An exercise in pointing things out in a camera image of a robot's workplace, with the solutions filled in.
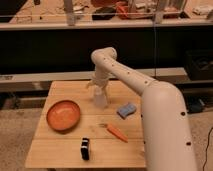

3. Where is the orange bowl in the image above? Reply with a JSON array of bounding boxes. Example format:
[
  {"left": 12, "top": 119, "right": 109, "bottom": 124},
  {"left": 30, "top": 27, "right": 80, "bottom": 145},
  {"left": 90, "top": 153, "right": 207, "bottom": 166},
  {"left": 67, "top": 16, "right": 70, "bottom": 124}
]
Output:
[{"left": 46, "top": 100, "right": 81, "bottom": 131}]

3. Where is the blue sponge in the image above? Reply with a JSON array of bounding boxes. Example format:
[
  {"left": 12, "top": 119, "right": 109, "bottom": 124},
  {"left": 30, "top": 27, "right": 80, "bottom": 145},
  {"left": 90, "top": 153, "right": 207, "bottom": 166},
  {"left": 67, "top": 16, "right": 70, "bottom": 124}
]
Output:
[{"left": 117, "top": 103, "right": 137, "bottom": 119}]

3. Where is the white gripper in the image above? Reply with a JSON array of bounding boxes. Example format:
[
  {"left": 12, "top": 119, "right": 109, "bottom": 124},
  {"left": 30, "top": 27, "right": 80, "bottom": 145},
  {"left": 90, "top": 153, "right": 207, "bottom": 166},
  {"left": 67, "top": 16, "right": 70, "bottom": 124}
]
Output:
[{"left": 86, "top": 75, "right": 110, "bottom": 103}]

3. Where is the wooden table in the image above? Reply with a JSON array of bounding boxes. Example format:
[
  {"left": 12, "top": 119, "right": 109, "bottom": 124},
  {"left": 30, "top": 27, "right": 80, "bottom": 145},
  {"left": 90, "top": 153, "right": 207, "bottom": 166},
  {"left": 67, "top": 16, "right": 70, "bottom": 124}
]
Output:
[{"left": 25, "top": 81, "right": 146, "bottom": 169}]

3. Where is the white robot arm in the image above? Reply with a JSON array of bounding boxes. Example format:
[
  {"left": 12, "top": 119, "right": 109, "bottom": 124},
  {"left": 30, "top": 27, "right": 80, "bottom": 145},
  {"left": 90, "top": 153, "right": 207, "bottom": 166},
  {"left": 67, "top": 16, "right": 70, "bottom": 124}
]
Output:
[{"left": 89, "top": 47, "right": 198, "bottom": 171}]

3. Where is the orange toy carrot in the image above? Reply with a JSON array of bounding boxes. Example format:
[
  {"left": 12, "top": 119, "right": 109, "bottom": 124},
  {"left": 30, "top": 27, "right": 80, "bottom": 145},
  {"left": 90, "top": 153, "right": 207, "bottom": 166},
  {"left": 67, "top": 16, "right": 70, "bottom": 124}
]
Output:
[{"left": 100, "top": 123, "right": 128, "bottom": 143}]

